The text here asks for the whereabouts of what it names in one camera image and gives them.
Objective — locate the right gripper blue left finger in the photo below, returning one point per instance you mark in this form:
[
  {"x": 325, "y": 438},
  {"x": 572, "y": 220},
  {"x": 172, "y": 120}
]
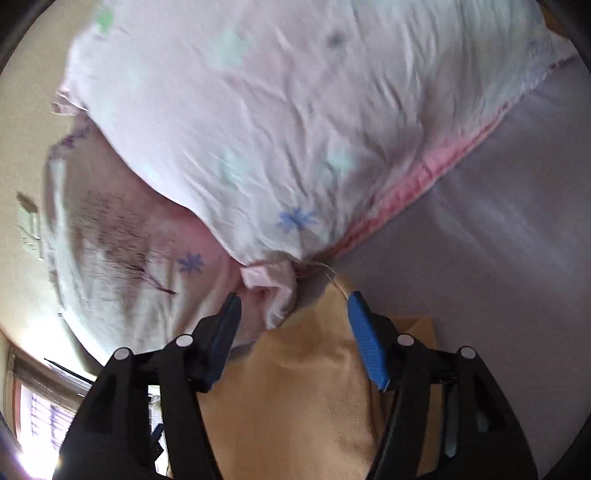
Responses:
[{"x": 189, "y": 365}]

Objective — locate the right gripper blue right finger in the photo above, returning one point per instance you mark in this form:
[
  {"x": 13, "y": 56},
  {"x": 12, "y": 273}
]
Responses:
[{"x": 399, "y": 363}]

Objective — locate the white wall switch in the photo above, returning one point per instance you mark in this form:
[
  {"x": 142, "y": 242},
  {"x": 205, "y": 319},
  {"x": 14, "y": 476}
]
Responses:
[{"x": 29, "y": 225}]

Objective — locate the window with dark frame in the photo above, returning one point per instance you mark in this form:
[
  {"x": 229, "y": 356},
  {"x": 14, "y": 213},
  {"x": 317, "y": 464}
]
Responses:
[{"x": 42, "y": 398}]

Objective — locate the tan fleece long-sleeve shirt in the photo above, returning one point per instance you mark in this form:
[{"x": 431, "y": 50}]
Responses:
[{"x": 299, "y": 404}]

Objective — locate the white floral pillow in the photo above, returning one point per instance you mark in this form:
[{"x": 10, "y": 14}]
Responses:
[{"x": 130, "y": 267}]

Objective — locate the pink floral pillow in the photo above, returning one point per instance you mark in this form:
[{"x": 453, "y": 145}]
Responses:
[{"x": 294, "y": 128}]

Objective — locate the grey-purple bed sheet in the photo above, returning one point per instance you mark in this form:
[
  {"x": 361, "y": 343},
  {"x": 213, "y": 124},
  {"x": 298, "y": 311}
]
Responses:
[{"x": 498, "y": 254}]

